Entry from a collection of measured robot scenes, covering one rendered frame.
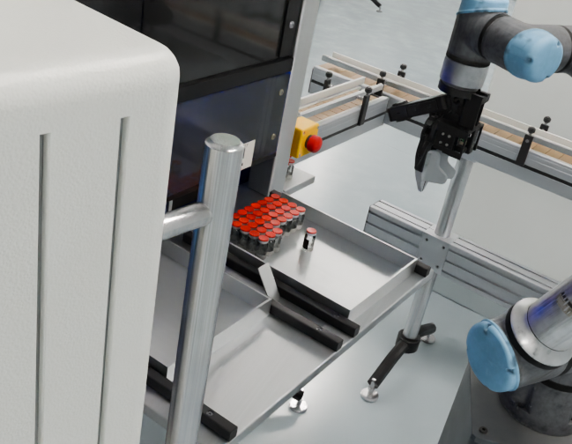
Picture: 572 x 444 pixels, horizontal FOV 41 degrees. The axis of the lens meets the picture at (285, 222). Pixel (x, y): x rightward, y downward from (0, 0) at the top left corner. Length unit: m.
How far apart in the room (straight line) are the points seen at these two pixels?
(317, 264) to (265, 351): 0.30
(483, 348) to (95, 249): 0.93
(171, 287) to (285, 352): 0.24
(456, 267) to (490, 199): 0.60
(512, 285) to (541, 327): 1.20
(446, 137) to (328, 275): 0.35
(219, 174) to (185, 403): 0.19
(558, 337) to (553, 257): 1.79
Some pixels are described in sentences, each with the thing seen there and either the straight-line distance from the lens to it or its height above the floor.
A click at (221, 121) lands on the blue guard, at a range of 1.45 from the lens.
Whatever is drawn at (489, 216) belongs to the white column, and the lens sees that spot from 3.01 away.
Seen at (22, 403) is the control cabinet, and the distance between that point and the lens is 0.45.
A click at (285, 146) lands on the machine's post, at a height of 1.00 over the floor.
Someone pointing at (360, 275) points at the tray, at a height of 0.88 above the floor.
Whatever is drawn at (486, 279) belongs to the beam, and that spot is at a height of 0.48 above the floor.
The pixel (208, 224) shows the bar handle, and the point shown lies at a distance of 0.49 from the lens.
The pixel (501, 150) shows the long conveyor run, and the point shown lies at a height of 0.90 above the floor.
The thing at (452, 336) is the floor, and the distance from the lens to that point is 3.00.
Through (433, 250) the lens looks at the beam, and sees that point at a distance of 2.46.
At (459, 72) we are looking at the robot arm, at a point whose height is 1.32.
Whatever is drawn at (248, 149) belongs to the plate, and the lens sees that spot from 1.56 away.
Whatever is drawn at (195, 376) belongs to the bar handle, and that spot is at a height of 1.30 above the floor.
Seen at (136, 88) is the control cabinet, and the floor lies 1.53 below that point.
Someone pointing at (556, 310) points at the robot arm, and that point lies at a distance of 1.18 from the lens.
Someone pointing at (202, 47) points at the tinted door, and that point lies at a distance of 1.35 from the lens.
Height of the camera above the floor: 1.67
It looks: 29 degrees down
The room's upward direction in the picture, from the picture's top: 11 degrees clockwise
